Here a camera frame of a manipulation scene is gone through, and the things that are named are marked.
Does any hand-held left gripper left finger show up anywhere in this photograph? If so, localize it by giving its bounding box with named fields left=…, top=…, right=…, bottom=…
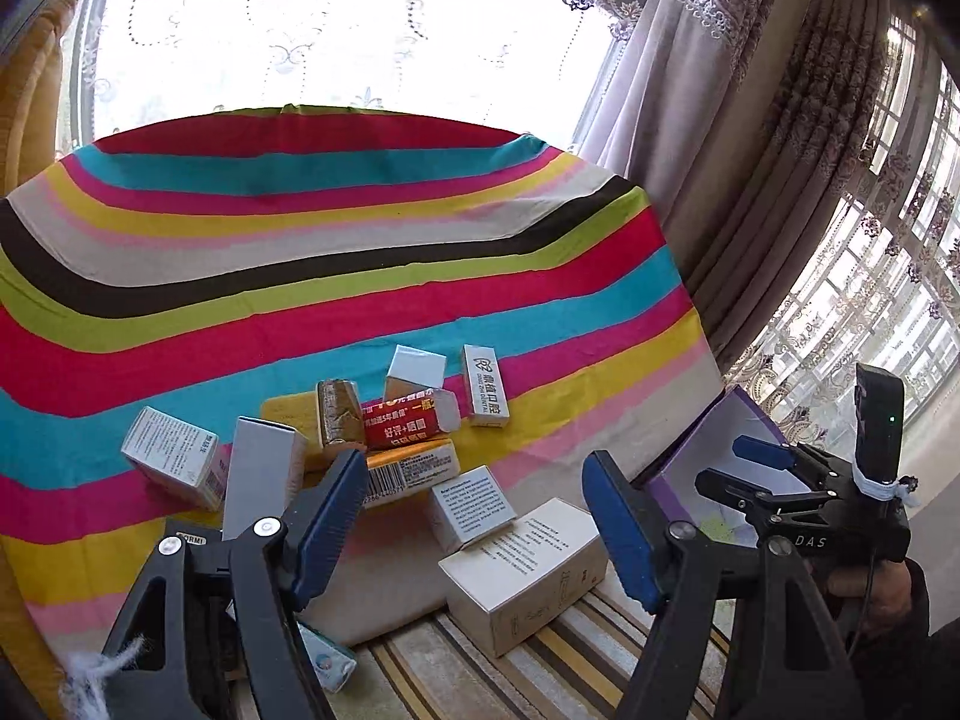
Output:
left=101, top=450, right=370, bottom=720

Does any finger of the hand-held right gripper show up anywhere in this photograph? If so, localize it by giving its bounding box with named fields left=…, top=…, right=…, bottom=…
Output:
left=695, top=469, right=837, bottom=533
left=733, top=435, right=852, bottom=482

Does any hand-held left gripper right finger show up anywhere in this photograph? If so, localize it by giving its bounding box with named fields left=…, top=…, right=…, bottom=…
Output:
left=583, top=452, right=856, bottom=720

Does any purple cardboard box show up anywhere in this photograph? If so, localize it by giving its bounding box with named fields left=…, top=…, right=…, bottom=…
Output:
left=628, top=385, right=790, bottom=550

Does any tall pale blue box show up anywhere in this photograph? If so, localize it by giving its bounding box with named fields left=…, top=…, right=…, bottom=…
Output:
left=222, top=416, right=309, bottom=541

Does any orange box with barcode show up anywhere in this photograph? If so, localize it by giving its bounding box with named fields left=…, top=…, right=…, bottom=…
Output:
left=362, top=440, right=461, bottom=509

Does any large white cardboard box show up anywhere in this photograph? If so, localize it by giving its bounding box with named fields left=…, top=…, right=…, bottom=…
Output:
left=438, top=498, right=609, bottom=659

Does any gold foil packet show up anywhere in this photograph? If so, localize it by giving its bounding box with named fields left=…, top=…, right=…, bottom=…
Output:
left=316, top=379, right=369, bottom=460

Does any red box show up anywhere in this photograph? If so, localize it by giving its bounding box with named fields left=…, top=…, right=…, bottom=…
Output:
left=361, top=388, right=461, bottom=454

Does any white box with black text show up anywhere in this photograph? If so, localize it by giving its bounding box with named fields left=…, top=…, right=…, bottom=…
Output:
left=428, top=466, right=519, bottom=553

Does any person's right hand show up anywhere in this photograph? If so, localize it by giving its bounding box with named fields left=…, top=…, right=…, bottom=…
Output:
left=825, top=559, right=913, bottom=640

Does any yellow sponge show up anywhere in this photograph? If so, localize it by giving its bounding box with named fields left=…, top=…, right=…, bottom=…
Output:
left=259, top=390, right=391, bottom=460

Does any small white blue-print box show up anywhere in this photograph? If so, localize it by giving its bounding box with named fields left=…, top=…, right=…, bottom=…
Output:
left=295, top=619, right=359, bottom=694

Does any silver cube box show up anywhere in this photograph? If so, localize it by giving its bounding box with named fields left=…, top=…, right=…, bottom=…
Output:
left=383, top=345, right=446, bottom=407

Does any white box with pink side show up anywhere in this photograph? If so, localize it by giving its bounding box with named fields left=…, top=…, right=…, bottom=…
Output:
left=121, top=406, right=230, bottom=511

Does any striped patterned rug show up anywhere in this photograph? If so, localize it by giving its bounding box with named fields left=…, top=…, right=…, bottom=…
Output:
left=225, top=577, right=740, bottom=720

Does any long white logo box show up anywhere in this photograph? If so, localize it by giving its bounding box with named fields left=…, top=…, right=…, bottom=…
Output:
left=462, top=344, right=512, bottom=429

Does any floral lace curtain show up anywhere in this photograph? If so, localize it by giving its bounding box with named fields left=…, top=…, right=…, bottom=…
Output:
left=720, top=7, right=960, bottom=432

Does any colourful striped cloth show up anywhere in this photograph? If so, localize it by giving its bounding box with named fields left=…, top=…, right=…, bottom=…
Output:
left=0, top=105, right=725, bottom=695

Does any mauve patterned curtain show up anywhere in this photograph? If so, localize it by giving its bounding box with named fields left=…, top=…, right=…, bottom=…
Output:
left=480, top=0, right=912, bottom=395

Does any sheer embroidered white curtain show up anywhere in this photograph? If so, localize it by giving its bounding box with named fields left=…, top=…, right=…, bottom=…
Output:
left=75, top=0, right=627, bottom=137

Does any yellow curtain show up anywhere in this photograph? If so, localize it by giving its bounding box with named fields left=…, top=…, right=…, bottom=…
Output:
left=0, top=0, right=80, bottom=200

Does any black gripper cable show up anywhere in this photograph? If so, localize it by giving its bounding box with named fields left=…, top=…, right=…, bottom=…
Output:
left=846, top=562, right=877, bottom=657

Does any white fluffy string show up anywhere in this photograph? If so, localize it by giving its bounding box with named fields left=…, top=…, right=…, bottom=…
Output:
left=60, top=636, right=151, bottom=720

